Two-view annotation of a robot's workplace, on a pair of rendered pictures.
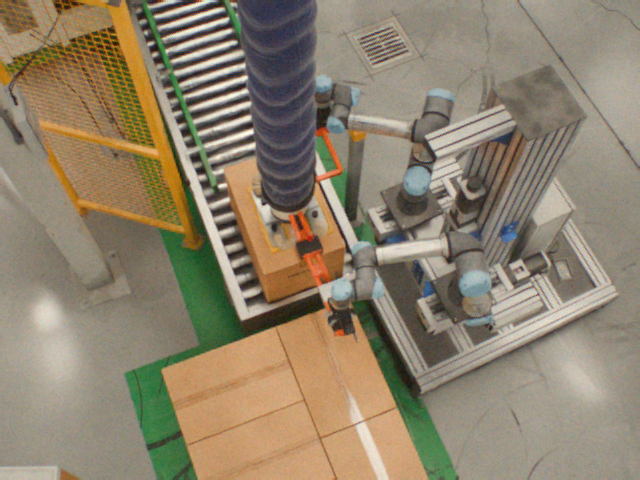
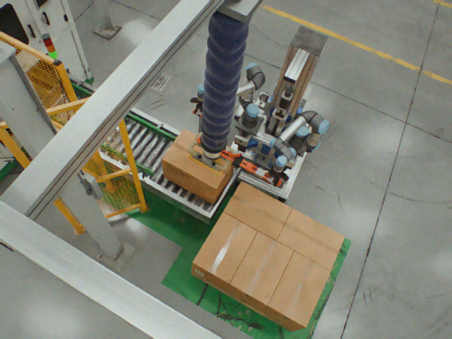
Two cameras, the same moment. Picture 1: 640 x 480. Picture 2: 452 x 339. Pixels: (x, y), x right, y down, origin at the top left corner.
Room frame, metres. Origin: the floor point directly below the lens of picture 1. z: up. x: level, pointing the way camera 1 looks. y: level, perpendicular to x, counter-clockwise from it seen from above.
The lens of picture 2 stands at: (0.38, 1.30, 4.13)
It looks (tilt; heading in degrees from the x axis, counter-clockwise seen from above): 63 degrees down; 313
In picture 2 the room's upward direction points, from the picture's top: 9 degrees clockwise
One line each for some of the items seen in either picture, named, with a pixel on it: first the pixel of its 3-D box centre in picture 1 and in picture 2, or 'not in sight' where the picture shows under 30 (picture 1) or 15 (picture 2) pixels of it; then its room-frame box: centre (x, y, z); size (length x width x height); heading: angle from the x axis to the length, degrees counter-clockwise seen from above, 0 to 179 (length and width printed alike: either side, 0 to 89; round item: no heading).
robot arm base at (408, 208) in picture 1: (413, 196); (250, 119); (1.71, -0.42, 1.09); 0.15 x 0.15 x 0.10
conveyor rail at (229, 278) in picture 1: (177, 138); (114, 165); (2.37, 0.81, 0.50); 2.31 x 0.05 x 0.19; 23
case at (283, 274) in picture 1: (284, 224); (198, 167); (1.72, 0.18, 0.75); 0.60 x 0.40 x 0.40; 22
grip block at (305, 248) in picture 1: (309, 247); (238, 160); (1.36, 0.05, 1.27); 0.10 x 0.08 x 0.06; 112
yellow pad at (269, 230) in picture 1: (269, 216); (206, 161); (1.56, 0.23, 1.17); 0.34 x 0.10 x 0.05; 22
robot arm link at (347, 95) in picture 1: (344, 97); not in sight; (1.92, -0.09, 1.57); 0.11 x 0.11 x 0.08; 75
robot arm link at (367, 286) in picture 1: (367, 285); (287, 153); (1.08, -0.18, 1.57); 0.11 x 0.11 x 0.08; 8
